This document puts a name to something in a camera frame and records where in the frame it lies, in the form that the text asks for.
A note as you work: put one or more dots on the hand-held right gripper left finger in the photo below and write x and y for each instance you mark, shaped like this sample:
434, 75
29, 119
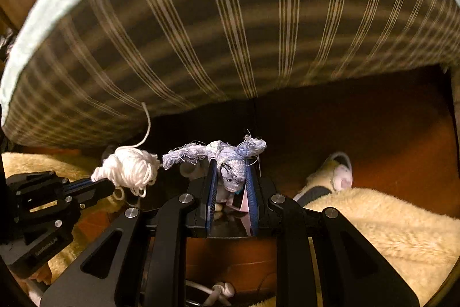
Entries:
212, 192

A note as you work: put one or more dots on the white slipper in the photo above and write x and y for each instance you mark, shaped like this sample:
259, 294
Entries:
336, 175

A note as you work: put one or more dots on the white yarn bundle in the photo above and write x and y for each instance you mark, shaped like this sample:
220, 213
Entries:
129, 166

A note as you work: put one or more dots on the plaid-sided mattress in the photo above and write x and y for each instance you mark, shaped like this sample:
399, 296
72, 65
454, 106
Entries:
215, 23

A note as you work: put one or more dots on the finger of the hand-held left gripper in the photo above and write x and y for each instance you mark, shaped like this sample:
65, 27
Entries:
97, 190

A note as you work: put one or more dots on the cream fluffy rug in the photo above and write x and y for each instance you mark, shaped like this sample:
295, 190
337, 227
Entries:
377, 231

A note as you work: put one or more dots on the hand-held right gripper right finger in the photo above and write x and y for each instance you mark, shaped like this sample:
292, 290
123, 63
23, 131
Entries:
251, 195

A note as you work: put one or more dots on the frayed white blue cloth scrap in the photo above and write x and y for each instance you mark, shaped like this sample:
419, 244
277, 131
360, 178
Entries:
233, 166

